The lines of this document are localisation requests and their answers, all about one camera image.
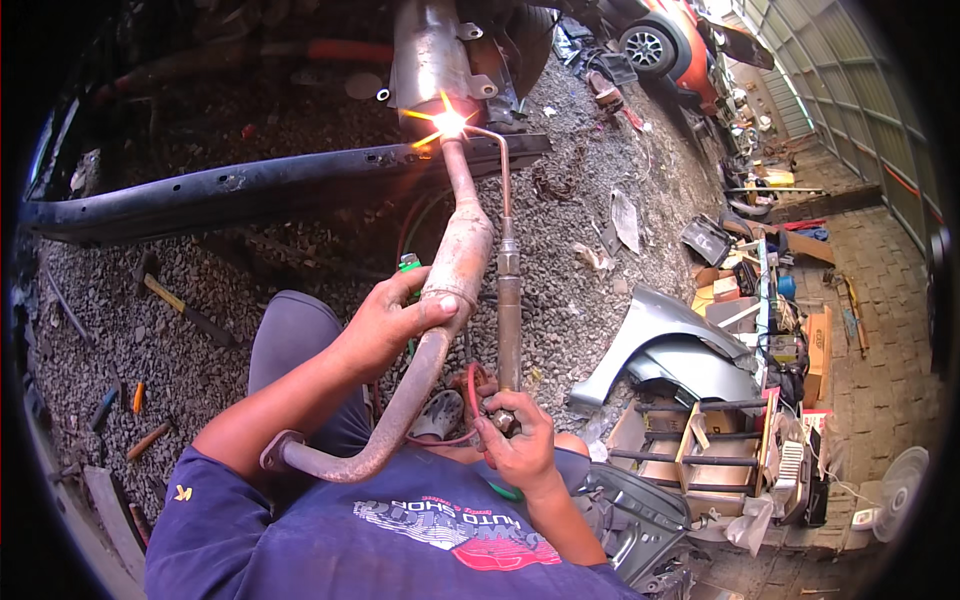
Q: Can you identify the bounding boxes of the person's right hand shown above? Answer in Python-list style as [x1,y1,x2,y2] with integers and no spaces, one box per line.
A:
[472,388,565,498]

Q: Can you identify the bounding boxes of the person's left hand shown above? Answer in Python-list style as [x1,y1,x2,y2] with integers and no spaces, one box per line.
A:
[331,266,461,385]

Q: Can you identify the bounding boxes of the brass cutting torch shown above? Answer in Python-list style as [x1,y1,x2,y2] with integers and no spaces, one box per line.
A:
[461,123,526,440]

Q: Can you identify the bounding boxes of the rusty exhaust pipe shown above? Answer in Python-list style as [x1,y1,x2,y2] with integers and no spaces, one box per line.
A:
[258,135,500,485]

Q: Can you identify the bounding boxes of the grey car panel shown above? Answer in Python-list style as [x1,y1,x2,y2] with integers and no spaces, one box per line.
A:
[581,460,693,595]

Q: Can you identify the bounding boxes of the person's body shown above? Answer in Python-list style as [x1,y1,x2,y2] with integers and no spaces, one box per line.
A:
[144,444,648,600]

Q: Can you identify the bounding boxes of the silver car fender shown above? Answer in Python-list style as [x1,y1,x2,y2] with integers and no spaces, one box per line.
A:
[567,282,764,411]

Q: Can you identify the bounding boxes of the heap of cartons and bars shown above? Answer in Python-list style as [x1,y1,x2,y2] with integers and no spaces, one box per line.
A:
[606,396,783,520]

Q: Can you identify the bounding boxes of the person's legs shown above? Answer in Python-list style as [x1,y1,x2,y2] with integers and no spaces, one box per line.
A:
[247,290,594,481]

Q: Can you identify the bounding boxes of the grey paper scrap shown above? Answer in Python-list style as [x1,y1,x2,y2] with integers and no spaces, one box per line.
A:
[608,187,643,257]

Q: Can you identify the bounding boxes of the heap of car parts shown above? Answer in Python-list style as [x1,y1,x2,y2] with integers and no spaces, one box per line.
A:
[678,212,839,412]

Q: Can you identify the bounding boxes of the grey wooden plank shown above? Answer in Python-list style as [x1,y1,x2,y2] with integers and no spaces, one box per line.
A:
[81,464,149,585]

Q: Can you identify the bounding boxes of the silver muffler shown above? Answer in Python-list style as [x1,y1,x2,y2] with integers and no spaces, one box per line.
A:
[376,0,502,130]

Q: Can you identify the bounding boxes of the white floor fan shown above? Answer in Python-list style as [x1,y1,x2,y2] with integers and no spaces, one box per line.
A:
[849,445,932,546]

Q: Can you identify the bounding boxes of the black tyre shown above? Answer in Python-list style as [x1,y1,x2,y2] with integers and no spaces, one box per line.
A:
[504,0,558,100]

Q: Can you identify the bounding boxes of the red pipe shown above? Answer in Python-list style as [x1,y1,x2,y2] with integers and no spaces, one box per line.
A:
[257,37,396,66]

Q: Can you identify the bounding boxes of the orange car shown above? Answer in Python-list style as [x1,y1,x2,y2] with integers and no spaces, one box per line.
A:
[598,0,776,115]

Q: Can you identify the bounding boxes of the thin metal rod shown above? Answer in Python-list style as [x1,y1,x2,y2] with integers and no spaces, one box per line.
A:
[43,266,96,348]

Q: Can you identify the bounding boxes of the red gas hose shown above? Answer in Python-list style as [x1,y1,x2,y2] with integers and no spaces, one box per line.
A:
[371,360,490,449]

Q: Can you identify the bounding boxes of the rusty chain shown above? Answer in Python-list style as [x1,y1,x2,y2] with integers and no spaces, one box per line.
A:
[530,159,588,204]

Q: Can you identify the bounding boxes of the yellow handled hammer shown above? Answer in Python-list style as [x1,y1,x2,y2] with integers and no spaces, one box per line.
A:
[132,250,243,351]

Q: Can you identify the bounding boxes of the black car frame beam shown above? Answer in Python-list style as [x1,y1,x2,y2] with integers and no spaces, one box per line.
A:
[18,133,554,246]

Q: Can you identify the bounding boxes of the blue handled screwdriver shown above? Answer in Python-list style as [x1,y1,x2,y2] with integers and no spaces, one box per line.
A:
[89,382,122,433]

